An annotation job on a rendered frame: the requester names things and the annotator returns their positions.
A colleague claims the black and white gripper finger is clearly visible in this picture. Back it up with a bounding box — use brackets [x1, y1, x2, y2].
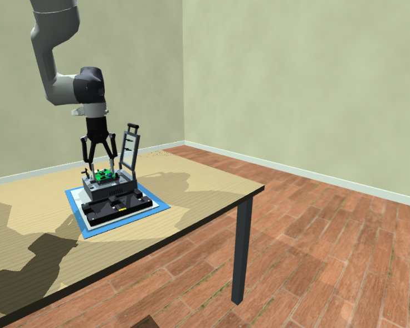
[101, 133, 118, 174]
[80, 135, 97, 179]

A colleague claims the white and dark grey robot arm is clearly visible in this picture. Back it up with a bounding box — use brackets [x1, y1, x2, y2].
[30, 0, 109, 118]

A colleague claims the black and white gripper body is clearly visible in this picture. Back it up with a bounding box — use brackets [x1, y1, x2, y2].
[86, 116, 109, 144]

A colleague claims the green circuit board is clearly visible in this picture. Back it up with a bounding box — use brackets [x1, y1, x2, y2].
[95, 169, 116, 181]

